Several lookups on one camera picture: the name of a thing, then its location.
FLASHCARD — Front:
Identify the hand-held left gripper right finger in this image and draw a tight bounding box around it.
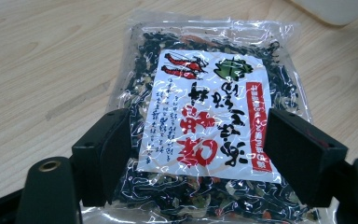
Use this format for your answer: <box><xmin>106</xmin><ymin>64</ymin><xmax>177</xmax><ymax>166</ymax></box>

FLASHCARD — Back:
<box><xmin>263</xmin><ymin>107</ymin><xmax>349</xmax><ymax>208</ymax></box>

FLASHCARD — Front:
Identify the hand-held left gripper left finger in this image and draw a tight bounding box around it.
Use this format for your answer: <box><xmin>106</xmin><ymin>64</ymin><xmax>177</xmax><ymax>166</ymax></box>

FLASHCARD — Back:
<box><xmin>71</xmin><ymin>107</ymin><xmax>133</xmax><ymax>208</ymax></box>

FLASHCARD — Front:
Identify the clear packet of dried seaweed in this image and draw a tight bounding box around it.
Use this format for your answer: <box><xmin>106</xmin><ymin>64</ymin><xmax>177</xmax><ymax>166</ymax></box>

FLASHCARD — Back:
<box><xmin>79</xmin><ymin>9</ymin><xmax>339</xmax><ymax>224</ymax></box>

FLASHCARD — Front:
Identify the white tray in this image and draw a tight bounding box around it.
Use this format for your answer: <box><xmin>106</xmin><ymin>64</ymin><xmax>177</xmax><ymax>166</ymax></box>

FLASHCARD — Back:
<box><xmin>289</xmin><ymin>0</ymin><xmax>358</xmax><ymax>27</ymax></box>

